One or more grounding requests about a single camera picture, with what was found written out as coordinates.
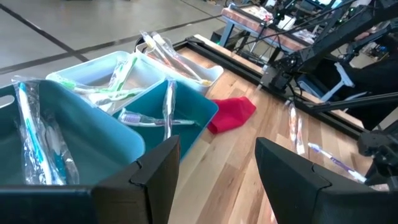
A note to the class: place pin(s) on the orange white toothbrush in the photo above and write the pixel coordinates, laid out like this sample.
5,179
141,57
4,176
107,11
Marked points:
292,124
300,140
174,54

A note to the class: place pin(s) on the green toothbrushes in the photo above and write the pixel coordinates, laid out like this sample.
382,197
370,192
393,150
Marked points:
66,83

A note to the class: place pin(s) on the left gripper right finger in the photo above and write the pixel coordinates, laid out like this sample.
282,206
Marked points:
311,193

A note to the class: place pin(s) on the grey metal table frame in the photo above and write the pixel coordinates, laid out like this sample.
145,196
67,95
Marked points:
228,31

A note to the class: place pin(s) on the purple white toothbrush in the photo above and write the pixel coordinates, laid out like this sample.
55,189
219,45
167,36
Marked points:
335,161
169,109

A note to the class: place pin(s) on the pale blue plastic bin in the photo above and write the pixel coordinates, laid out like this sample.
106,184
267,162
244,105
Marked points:
93,70

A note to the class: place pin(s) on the black aluminium frame rail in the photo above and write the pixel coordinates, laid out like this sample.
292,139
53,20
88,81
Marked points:
236,63

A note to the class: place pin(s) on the teal plastic bin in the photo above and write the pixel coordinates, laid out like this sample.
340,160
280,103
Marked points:
192,109

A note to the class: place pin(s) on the green white toothbrush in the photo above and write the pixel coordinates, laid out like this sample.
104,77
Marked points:
118,96
126,67

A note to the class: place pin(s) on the dark purple toothbrush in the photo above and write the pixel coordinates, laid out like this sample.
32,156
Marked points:
140,119

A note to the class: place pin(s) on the dark grey plastic bin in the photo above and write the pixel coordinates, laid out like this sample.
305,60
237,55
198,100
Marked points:
93,140

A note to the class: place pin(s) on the red cloth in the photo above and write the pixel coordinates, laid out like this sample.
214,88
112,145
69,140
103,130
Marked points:
231,113

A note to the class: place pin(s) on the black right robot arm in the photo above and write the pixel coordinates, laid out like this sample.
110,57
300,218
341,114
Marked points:
326,43

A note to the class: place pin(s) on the person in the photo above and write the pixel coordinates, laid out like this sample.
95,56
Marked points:
385,68

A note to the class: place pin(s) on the blue white toothbrush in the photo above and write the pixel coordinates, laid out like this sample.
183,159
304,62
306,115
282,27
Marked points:
31,133
60,158

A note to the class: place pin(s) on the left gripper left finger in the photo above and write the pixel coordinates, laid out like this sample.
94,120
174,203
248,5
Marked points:
124,193

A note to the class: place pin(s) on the white chair base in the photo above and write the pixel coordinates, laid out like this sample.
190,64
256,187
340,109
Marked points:
342,81

